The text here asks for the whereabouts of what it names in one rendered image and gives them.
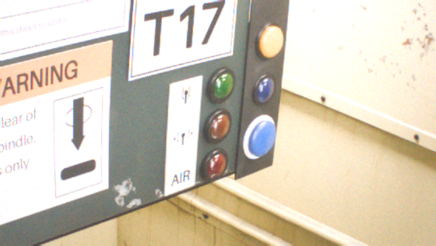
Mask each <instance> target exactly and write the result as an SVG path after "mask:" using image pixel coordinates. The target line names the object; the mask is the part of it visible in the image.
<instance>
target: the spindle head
mask: <svg viewBox="0 0 436 246"><path fill-rule="evenodd" d="M250 1H251V0H237V10H236V17H235V25H234V40H233V54H231V55H228V56H224V57H221V58H216V59H213V60H209V61H204V62H201V63H198V64H191V65H186V66H182V67H179V68H176V69H171V70H167V71H165V72H158V73H155V74H152V75H149V76H144V77H141V78H138V79H133V80H129V81H128V56H129V43H130V28H131V24H132V3H133V0H130V10H129V15H128V31H125V32H122V33H115V34H112V35H107V36H103V37H96V38H93V39H89V40H85V41H82V42H79V43H74V44H69V45H65V46H61V47H55V48H51V49H47V50H43V51H38V52H34V53H30V54H25V55H21V56H17V57H14V58H7V59H4V60H1V61H0V67H4V66H7V65H13V64H16V63H20V62H26V61H29V60H33V59H36V58H42V57H46V56H49V55H53V54H58V53H62V52H66V51H71V50H75V49H79V48H81V47H85V46H90V45H93V44H99V43H103V42H107V41H110V40H112V41H113V43H112V53H111V89H110V96H109V120H108V135H109V146H108V188H107V189H105V190H101V191H98V192H95V193H92V194H89V195H86V196H83V197H81V198H78V199H74V200H72V201H70V202H65V203H63V204H61V205H56V206H54V207H51V208H48V209H44V210H41V211H40V212H36V213H33V214H30V215H28V216H23V217H21V218H19V219H15V220H13V221H9V222H8V223H3V224H1V225H0V246H40V245H42V244H46V243H47V242H51V241H53V240H57V239H59V238H62V237H64V236H69V235H70V234H74V233H76V232H78V231H81V230H84V229H87V228H90V227H94V226H96V225H97V224H102V223H104V222H106V221H109V220H112V219H116V218H118V217H120V216H124V215H126V214H129V213H133V212H135V211H136V210H139V209H143V208H146V207H148V206H151V205H155V204H156V203H158V202H162V201H165V200H168V199H171V198H172V197H174V196H179V195H181V194H183V193H185V192H189V191H191V190H192V189H193V190H195V189H197V188H200V187H202V186H204V185H207V184H209V183H212V182H208V181H205V180H204V179H203V177H202V164H203V160H204V158H205V157H206V155H208V154H209V153H210V152H211V151H212V150H214V149H217V148H220V149H223V150H225V151H226V152H227V155H228V166H227V169H226V171H225V172H224V174H223V176H222V177H221V178H220V179H223V178H225V177H229V176H231V175H233V174H234V173H235V162H236V155H237V140H238V132H239V124H240V116H241V101H242V93H243V85H244V71H245V63H246V55H247V51H246V47H247V40H248V26H249V16H250ZM223 67H225V68H229V69H231V70H232V71H233V72H234V74H235V82H236V86H235V89H234V91H233V93H232V95H231V96H230V98H229V99H228V100H226V101H225V102H224V103H222V104H215V103H213V102H212V101H211V100H210V99H209V97H208V93H207V88H208V84H209V80H210V78H211V76H212V75H213V74H214V73H215V72H216V71H217V70H219V69H220V68H223ZM197 76H203V77H202V97H201V107H200V117H199V137H198V146H197V156H196V166H195V184H194V185H193V186H191V187H190V188H184V189H181V190H180V191H178V192H175V193H172V194H171V195H164V182H165V157H166V144H167V121H168V108H169V95H170V84H171V83H176V82H180V81H183V80H186V79H190V78H194V77H197ZM219 108H223V109H226V110H228V111H229V112H230V114H231V117H232V126H231V130H230V132H229V134H228V136H227V137H226V138H225V139H224V140H222V141H221V142H219V143H217V144H212V143H211V142H208V141H207V140H206V139H205V136H204V127H205V123H206V121H207V119H208V117H209V116H210V115H211V114H212V113H213V112H214V111H215V110H217V109H219ZM220 179H219V180H220ZM219 180H218V181H219Z"/></svg>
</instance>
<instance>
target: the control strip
mask: <svg viewBox="0 0 436 246"><path fill-rule="evenodd" d="M289 3H290V0H251V5H250V20H249V26H248V40H247V47H246V51H247V55H246V63H245V71H244V85H243V93H242V101H241V116H240V124H239V132H238V140H237V155H236V162H235V173H234V180H235V181H236V180H239V179H241V178H243V177H247V176H248V175H250V174H253V173H255V172H258V171H260V170H263V169H265V168H267V167H270V166H272V165H273V158H274V151H275V145H276V140H275V142H274V144H273V146H272V148H271V150H270V151H268V152H267V153H266V154H265V155H263V156H254V155H252V154H250V152H249V150H248V139H249V136H250V134H251V131H252V129H253V127H254V126H255V125H256V124H257V123H258V122H260V121H263V120H267V121H271V122H273V123H274V125H275V126H276V132H277V126H278V120H279V113H280V111H279V107H280V94H281V88H282V81H283V63H284V57H285V51H286V38H287V27H288V22H287V21H288V15H289V9H290V5H289ZM270 26H275V27H278V28H280V29H281V30H282V33H283V45H282V47H281V48H280V51H279V52H278V54H276V55H275V56H273V57H272V58H269V57H266V56H263V55H262V54H261V52H260V49H259V42H260V39H261V37H262V35H263V33H264V32H265V30H266V29H267V28H268V27H270ZM222 74H230V75H232V77H233V79H234V87H233V89H232V91H231V93H230V94H229V96H228V97H226V98H224V99H222V100H219V99H218V98H217V97H216V95H215V93H214V89H215V85H216V81H217V80H218V78H219V77H220V76H221V75H222ZM265 78H267V79H272V80H273V82H274V85H275V89H274V92H273V94H272V96H271V97H270V98H269V99H268V100H267V101H266V102H264V103H262V102H260V101H259V100H258V97H257V92H258V88H259V86H260V84H261V82H262V81H263V80H264V79H265ZM235 86H236V82H235V74H234V72H233V71H232V70H231V69H229V68H225V67H223V68H220V69H219V70H217V71H216V72H215V73H214V74H213V75H212V76H211V78H210V80H209V84H208V88H207V93H208V97H209V99H210V100H211V101H212V102H213V103H215V104H222V103H224V102H225V101H226V100H228V99H229V98H230V96H231V95H232V93H233V91H234V89H235ZM222 114H225V115H226V116H227V117H228V118H229V120H230V127H229V130H228V132H227V134H226V135H225V136H224V137H223V138H222V139H213V137H212V136H211V127H212V124H213V122H214V121H215V120H216V119H217V118H218V117H219V116H220V115H222ZM231 126H232V117H231V114H230V112H229V111H228V110H226V109H223V108H219V109H217V110H215V111H214V112H213V113H212V114H211V115H210V116H209V117H208V119H207V121H206V123H205V127H204V136H205V139H206V140H207V141H208V142H211V143H212V144H217V143H219V142H221V141H222V140H224V139H225V138H226V137H227V136H228V134H229V132H230V130H231ZM219 154H220V155H223V156H225V158H226V167H225V169H224V171H223V173H222V174H221V175H220V176H219V177H218V178H210V177H209V175H208V173H207V169H208V166H209V162H210V161H211V159H212V158H213V157H214V156H217V155H219ZM227 166H228V155H227V152H226V151H225V150H223V149H220V148H217V149H214V150H212V151H211V152H210V153H209V154H208V155H206V157H205V158H204V160H203V164H202V177H203V179H204V180H205V181H208V182H214V181H218V180H219V179H220V178H221V177H222V176H223V174H224V172H225V171H226V169H227Z"/></svg>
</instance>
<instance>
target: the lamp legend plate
mask: <svg viewBox="0 0 436 246"><path fill-rule="evenodd" d="M202 77H203V76H197V77H194V78H190V79H186V80H183V81H180V82H176V83H171V84H170V95H169V108H168V121H167V144H166V157H165V182H164V195H171V194H172V193H175V192H178V191H180V190H181V189H184V188H190V187H191V186H193V185H194V184H195V166H196V156H197V146H198V137H199V117H200V107H201V97H202Z"/></svg>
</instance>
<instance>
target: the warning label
mask: <svg viewBox="0 0 436 246"><path fill-rule="evenodd" d="M112 43H113V41H112V40H110V41H107V42H103V43H99V44H93V45H90V46H85V47H81V48H79V49H75V50H71V51H66V52H62V53H58V54H53V55H49V56H46V57H42V58H36V59H33V60H29V61H24V62H20V63H16V64H13V65H7V66H4V67H0V225H1V224H3V223H8V222H9V221H13V220H15V219H19V218H21V217H23V216H28V215H30V214H33V213H36V212H40V211H41V210H44V209H48V208H51V207H54V206H56V205H61V204H63V203H65V202H70V201H72V200H74V199H78V198H81V197H83V196H86V195H89V194H92V193H95V192H98V191H101V190H105V189H107V188H108V146H109V135H108V120H109V96H110V89H111V53H112Z"/></svg>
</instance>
